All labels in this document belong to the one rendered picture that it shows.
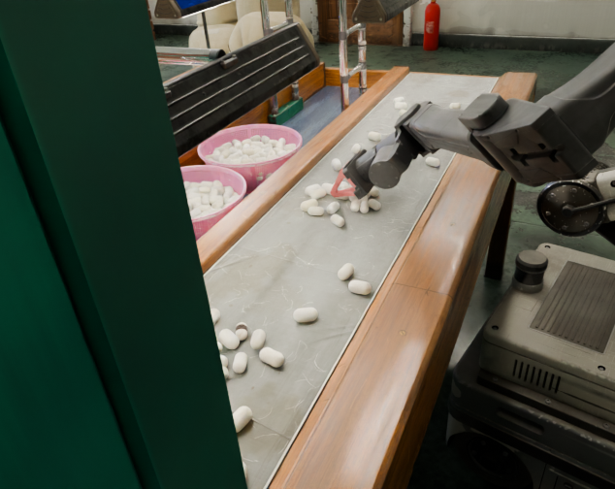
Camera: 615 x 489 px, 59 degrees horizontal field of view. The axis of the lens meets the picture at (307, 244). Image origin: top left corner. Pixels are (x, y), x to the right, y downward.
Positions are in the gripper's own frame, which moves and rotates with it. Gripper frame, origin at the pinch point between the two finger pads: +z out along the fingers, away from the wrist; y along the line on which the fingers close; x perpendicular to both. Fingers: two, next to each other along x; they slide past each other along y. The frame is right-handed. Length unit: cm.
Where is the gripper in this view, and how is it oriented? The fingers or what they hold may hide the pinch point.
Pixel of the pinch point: (335, 192)
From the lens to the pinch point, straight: 113.5
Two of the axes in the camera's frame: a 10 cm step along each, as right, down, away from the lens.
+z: -6.4, 4.2, 6.5
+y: -4.2, 5.2, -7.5
